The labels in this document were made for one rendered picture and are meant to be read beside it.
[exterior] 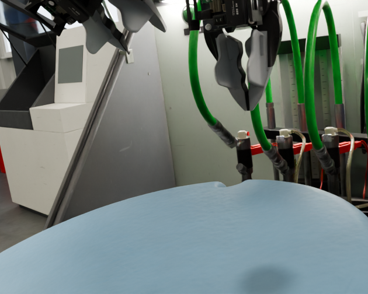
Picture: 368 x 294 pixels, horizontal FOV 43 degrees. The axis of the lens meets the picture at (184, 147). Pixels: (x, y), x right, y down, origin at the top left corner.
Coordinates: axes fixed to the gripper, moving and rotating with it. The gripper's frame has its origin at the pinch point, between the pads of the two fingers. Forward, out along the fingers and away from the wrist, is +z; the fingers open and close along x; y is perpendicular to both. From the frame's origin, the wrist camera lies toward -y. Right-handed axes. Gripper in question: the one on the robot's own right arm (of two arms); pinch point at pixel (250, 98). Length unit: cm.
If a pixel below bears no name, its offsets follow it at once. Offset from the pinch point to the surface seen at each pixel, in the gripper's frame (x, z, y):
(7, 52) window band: -539, -31, -492
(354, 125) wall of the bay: 5, 16, -57
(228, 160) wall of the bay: -27, 23, -57
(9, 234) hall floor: -281, 124, -201
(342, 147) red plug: 5.7, 13.7, -29.9
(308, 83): 4.1, 0.3, -14.0
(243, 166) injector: -11.3, 16.0, -25.9
